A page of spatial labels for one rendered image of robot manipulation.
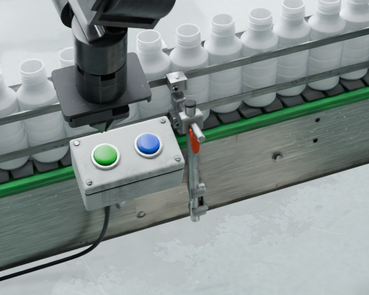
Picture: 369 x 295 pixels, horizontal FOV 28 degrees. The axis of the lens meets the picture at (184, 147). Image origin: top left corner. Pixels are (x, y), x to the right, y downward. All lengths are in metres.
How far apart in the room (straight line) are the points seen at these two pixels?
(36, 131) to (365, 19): 0.55
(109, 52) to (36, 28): 2.67
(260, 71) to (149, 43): 0.19
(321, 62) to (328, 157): 0.20
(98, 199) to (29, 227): 0.23
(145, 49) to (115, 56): 0.34
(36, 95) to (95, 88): 0.29
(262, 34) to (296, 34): 0.06
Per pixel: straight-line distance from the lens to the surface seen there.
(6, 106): 1.08
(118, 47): 0.75
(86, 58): 0.76
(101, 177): 0.97
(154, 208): 1.25
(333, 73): 1.24
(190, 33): 1.13
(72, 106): 0.82
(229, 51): 1.14
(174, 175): 1.00
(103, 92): 0.80
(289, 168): 1.31
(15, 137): 1.12
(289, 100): 1.24
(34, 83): 1.07
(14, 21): 3.50
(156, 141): 0.98
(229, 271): 2.26
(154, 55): 1.10
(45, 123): 1.10
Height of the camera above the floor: 1.76
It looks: 41 degrees down
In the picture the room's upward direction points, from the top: 3 degrees counter-clockwise
